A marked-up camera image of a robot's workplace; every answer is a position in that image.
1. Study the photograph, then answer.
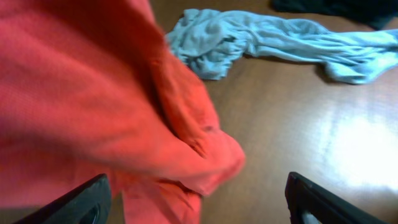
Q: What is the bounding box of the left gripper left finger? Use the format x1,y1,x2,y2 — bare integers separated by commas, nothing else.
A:
14,174,111,224

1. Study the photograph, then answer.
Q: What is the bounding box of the folded navy blue garment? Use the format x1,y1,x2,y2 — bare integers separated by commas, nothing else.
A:
271,0,397,30

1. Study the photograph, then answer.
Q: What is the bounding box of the plain orange-red t-shirt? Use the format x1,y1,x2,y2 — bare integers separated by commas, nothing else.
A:
1,0,245,223

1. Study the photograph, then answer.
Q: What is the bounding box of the light blue crumpled shirt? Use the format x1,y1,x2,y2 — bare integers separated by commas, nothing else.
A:
167,9,397,85

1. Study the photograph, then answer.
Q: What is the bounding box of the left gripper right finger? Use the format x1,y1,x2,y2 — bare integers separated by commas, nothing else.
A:
285,172,384,224

